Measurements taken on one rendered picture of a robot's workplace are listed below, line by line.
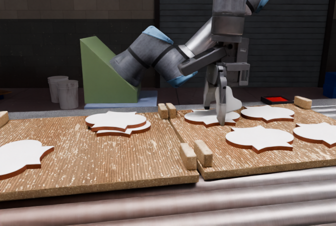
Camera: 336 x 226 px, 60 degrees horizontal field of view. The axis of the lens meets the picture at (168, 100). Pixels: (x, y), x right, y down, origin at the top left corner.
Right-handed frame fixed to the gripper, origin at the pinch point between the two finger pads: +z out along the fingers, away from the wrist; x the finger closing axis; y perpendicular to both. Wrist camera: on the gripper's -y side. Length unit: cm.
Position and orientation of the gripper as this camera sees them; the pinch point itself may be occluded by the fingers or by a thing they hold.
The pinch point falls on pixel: (211, 116)
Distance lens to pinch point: 74.6
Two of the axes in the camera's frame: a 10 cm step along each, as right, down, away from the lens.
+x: -2.0, -2.5, 9.5
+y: 9.8, -0.1, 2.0
